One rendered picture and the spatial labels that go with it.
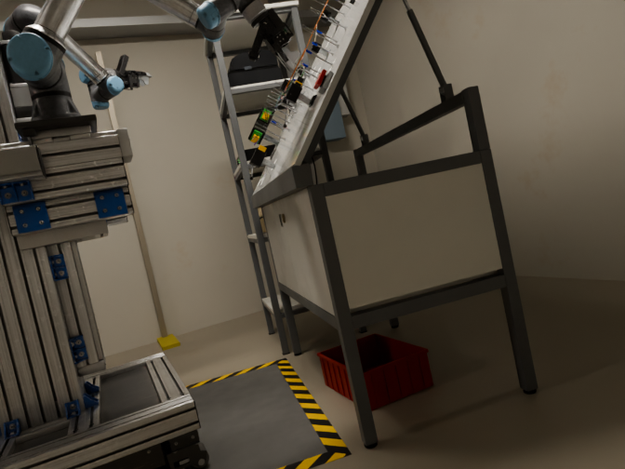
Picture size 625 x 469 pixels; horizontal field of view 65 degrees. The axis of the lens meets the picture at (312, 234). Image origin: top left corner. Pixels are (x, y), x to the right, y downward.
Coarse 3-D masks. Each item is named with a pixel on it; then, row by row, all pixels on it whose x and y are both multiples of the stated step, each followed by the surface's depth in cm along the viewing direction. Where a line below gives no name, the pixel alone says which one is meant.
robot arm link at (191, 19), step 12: (156, 0) 163; (168, 0) 162; (180, 0) 163; (192, 0) 166; (168, 12) 166; (180, 12) 164; (192, 12) 164; (192, 24) 167; (204, 36) 173; (216, 36) 169
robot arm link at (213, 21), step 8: (208, 0) 154; (216, 0) 154; (224, 0) 154; (232, 0) 155; (200, 8) 153; (208, 8) 153; (216, 8) 153; (224, 8) 155; (232, 8) 156; (200, 16) 155; (208, 16) 153; (216, 16) 154; (224, 16) 156; (208, 24) 155; (216, 24) 157; (224, 24) 163
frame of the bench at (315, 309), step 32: (448, 160) 151; (480, 160) 154; (320, 192) 142; (320, 224) 142; (288, 288) 225; (448, 288) 152; (480, 288) 154; (512, 288) 156; (288, 320) 256; (352, 320) 144; (384, 320) 147; (512, 320) 157; (352, 352) 144; (352, 384) 144
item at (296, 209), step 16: (304, 192) 150; (288, 208) 181; (304, 208) 155; (288, 224) 189; (304, 224) 160; (288, 240) 197; (304, 240) 166; (304, 256) 172; (320, 256) 148; (304, 272) 179; (320, 272) 153; (304, 288) 186; (320, 288) 159; (320, 304) 164
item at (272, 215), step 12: (276, 204) 206; (264, 216) 251; (276, 216) 213; (276, 228) 220; (276, 240) 229; (276, 252) 238; (288, 252) 203; (276, 264) 247; (288, 264) 210; (288, 276) 218
